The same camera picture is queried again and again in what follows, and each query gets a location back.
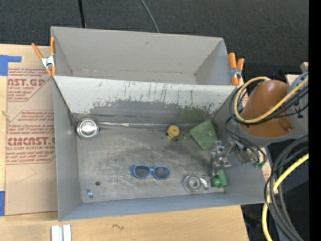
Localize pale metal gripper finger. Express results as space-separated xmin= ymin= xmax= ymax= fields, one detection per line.
xmin=208 ymin=157 xmax=232 ymax=178
xmin=210 ymin=140 xmax=224 ymax=161

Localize small green toy block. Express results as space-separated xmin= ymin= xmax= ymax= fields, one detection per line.
xmin=210 ymin=169 xmax=228 ymax=188

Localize green flat block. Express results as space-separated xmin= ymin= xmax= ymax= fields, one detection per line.
xmin=188 ymin=119 xmax=219 ymax=151

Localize yellow tape measure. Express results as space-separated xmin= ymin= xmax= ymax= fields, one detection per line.
xmin=165 ymin=125 xmax=181 ymax=142

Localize blue sunglasses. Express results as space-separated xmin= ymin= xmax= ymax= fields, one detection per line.
xmin=130 ymin=164 xmax=171 ymax=180

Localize grey metal bin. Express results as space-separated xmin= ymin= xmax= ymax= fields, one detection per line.
xmin=50 ymin=26 xmax=267 ymax=222

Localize shiny silver metal bowl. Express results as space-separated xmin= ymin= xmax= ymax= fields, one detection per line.
xmin=76 ymin=117 xmax=100 ymax=141

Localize brown cardboard board, red print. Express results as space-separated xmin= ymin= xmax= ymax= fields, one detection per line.
xmin=0 ymin=43 xmax=59 ymax=217

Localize thin twisted wire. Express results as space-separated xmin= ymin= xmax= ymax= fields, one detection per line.
xmin=97 ymin=121 xmax=169 ymax=129

